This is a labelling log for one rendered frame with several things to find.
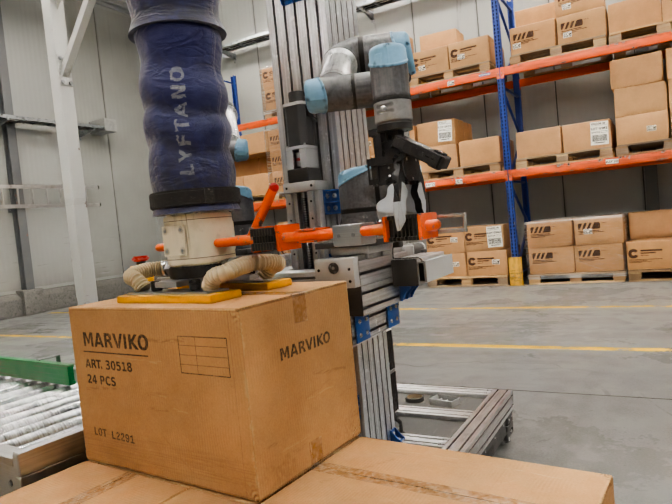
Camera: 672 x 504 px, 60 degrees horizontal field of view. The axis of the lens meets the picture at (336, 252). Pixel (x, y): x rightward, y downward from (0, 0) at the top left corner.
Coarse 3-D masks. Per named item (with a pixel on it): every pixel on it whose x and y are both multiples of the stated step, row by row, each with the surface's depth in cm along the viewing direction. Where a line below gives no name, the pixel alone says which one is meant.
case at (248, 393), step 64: (128, 320) 135; (192, 320) 123; (256, 320) 119; (320, 320) 138; (128, 384) 138; (192, 384) 125; (256, 384) 118; (320, 384) 136; (128, 448) 140; (192, 448) 127; (256, 448) 117; (320, 448) 135
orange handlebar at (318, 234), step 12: (312, 228) 124; (324, 228) 127; (360, 228) 117; (372, 228) 116; (432, 228) 110; (216, 240) 141; (228, 240) 138; (240, 240) 136; (288, 240) 128; (300, 240) 127; (312, 240) 124; (324, 240) 127
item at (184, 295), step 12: (156, 288) 143; (192, 288) 135; (228, 288) 135; (120, 300) 145; (132, 300) 142; (144, 300) 140; (156, 300) 137; (168, 300) 135; (180, 300) 133; (192, 300) 130; (204, 300) 128; (216, 300) 128
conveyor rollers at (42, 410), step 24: (0, 384) 253; (24, 384) 245; (48, 384) 243; (0, 408) 210; (24, 408) 208; (48, 408) 206; (72, 408) 204; (0, 432) 184; (24, 432) 181; (48, 432) 179
